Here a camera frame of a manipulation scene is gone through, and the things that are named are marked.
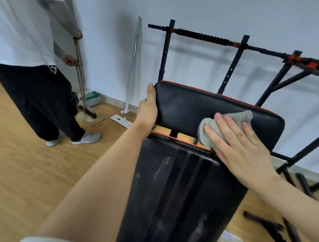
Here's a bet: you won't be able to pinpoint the person's left hand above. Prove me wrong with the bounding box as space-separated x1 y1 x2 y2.
134 83 158 140

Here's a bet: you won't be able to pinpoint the person's right hand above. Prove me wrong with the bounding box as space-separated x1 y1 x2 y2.
204 112 277 191

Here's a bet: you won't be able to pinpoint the black padded weight bench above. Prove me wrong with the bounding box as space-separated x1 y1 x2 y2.
116 80 286 242

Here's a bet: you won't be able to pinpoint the grey cleaning cloth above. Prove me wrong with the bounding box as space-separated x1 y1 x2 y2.
197 110 254 148

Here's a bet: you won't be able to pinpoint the clear plastic container blue clips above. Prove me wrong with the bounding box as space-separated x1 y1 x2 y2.
219 230 244 242

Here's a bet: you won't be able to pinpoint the person's left forearm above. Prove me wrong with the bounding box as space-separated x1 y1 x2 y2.
37 122 150 242

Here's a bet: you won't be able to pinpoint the white flat mop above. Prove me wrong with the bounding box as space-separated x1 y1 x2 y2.
110 16 143 129

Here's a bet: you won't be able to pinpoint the green and white packet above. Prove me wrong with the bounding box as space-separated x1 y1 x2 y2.
78 90 101 107

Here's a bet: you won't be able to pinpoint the beige dustpan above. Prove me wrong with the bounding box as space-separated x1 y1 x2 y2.
76 111 105 125

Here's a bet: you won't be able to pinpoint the silver handled broom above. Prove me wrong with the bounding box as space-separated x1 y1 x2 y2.
73 37 98 119

